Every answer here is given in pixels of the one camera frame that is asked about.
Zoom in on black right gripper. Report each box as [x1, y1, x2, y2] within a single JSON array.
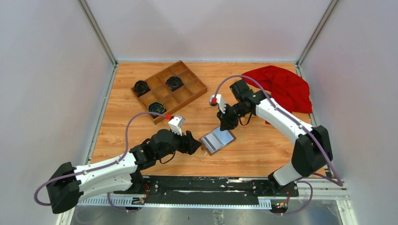
[[217, 101, 250, 131]]

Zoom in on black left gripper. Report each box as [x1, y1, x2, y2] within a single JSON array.
[[156, 127, 202, 160]]

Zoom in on brown leather card holder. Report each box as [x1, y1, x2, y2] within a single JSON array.
[[200, 127, 236, 156]]

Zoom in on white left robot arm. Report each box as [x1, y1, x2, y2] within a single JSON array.
[[46, 129, 201, 214]]

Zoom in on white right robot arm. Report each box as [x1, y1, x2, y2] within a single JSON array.
[[209, 79, 333, 196]]

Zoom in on brown wooden compartment tray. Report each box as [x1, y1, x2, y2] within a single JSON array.
[[131, 60, 207, 115]]

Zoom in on red cloth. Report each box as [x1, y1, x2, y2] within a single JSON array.
[[243, 66, 313, 114]]

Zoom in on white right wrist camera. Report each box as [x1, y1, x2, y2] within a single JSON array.
[[209, 94, 226, 114]]

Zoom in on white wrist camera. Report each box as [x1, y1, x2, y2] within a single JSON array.
[[168, 115, 185, 136], [209, 94, 226, 114]]

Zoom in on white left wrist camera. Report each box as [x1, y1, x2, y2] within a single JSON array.
[[168, 115, 185, 136]]

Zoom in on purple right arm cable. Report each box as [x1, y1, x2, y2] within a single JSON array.
[[212, 75, 344, 217]]

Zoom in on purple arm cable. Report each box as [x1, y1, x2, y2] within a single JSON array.
[[212, 75, 344, 217], [34, 112, 172, 213]]

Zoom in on black coiled cable lower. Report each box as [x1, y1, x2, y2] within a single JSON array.
[[147, 102, 167, 119]]

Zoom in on black coiled cable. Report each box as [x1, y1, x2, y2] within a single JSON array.
[[147, 102, 167, 119], [133, 80, 152, 97], [165, 75, 184, 91]]

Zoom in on black coiled cable upper right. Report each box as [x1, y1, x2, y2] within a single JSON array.
[[165, 75, 184, 91]]

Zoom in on black coiled cable upper left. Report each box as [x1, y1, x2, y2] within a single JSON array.
[[133, 80, 152, 97]]

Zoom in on right aluminium corner post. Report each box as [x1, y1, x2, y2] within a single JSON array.
[[296, 0, 340, 67]]

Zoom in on aluminium corner post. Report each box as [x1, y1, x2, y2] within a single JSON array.
[[77, 0, 118, 67], [296, 0, 340, 67]]

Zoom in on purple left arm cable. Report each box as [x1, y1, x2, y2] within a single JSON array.
[[34, 112, 172, 213]]

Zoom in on slotted cable duct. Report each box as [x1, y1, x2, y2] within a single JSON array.
[[77, 195, 272, 210]]

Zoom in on aluminium table edge rail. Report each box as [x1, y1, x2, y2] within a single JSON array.
[[84, 62, 119, 164]]

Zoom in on left aluminium corner post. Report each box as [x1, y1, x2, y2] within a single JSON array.
[[77, 0, 118, 67]]

